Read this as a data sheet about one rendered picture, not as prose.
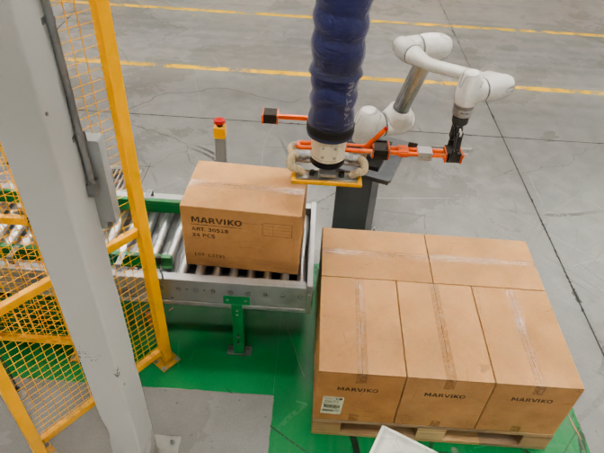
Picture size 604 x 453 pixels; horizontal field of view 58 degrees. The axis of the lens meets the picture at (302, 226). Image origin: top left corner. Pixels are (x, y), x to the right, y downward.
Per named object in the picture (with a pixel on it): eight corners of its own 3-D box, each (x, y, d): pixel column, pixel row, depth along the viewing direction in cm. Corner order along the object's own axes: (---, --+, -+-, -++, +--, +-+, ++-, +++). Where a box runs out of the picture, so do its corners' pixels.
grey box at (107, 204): (54, 217, 172) (28, 137, 153) (60, 208, 176) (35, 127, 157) (116, 222, 172) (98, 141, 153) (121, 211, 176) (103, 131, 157)
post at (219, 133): (221, 254, 374) (212, 128, 309) (222, 248, 379) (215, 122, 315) (231, 255, 374) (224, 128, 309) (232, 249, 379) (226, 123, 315)
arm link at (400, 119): (372, 122, 347) (402, 117, 354) (381, 142, 341) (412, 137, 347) (414, 26, 281) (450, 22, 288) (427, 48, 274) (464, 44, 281)
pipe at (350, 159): (291, 174, 257) (291, 164, 253) (293, 146, 276) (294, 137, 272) (362, 179, 258) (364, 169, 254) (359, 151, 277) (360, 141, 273)
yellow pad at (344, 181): (290, 183, 258) (290, 174, 255) (291, 172, 266) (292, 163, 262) (361, 188, 258) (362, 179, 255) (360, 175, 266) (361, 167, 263)
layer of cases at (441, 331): (313, 418, 268) (318, 370, 242) (317, 274, 344) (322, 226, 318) (554, 435, 268) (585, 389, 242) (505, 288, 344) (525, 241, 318)
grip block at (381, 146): (371, 159, 259) (372, 149, 255) (369, 148, 267) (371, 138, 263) (388, 161, 259) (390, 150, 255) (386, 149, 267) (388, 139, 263)
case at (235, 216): (186, 263, 289) (179, 205, 263) (203, 217, 319) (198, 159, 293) (297, 275, 287) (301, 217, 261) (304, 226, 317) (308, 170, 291)
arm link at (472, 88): (461, 111, 239) (485, 106, 243) (470, 77, 229) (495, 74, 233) (448, 99, 247) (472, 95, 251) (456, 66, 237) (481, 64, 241)
